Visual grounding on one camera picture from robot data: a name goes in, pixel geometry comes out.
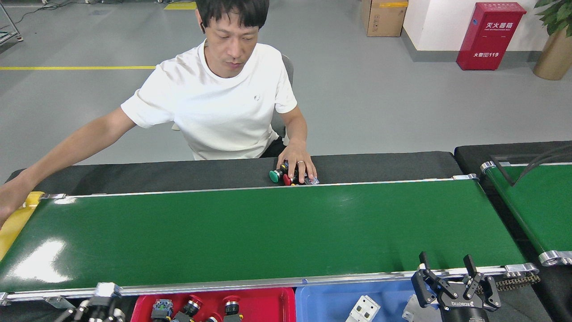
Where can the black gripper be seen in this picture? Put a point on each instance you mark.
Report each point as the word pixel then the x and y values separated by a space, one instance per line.
pixel 462 313

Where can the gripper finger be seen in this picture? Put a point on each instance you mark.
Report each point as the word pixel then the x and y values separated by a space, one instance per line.
pixel 117 315
pixel 80 308

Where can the person's right forearm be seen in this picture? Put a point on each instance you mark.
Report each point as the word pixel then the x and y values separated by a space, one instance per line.
pixel 53 161

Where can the person's left forearm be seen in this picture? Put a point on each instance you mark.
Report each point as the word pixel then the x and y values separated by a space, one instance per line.
pixel 298 134

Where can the yellow plastic tray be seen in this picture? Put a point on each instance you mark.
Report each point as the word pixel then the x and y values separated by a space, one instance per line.
pixel 11 239

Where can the short green conveyor belt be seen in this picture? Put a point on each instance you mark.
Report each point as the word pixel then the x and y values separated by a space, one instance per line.
pixel 536 205

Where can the person's right hand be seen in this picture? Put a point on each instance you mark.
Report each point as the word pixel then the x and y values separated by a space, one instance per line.
pixel 11 197

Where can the person's left hand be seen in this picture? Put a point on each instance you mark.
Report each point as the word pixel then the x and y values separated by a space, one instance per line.
pixel 297 154

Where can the blue plastic bin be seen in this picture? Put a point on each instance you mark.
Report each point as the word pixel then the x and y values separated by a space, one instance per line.
pixel 321 304

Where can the red plastic bin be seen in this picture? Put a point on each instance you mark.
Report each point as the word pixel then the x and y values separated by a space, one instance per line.
pixel 268 308

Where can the red fire extinguisher box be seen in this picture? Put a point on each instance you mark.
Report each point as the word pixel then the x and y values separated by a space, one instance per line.
pixel 491 40

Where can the potted plant in gold pot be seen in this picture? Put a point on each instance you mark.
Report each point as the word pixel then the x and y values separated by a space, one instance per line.
pixel 554 58

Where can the person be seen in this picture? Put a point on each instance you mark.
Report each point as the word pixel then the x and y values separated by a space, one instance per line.
pixel 223 103

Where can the brown cardboard box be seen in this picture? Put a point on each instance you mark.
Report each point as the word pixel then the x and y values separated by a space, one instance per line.
pixel 384 20

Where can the grey office chair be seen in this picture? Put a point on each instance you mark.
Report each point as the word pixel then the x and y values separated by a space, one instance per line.
pixel 288 67

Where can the silver metal rack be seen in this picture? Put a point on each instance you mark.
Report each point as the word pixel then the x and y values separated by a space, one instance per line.
pixel 19 37

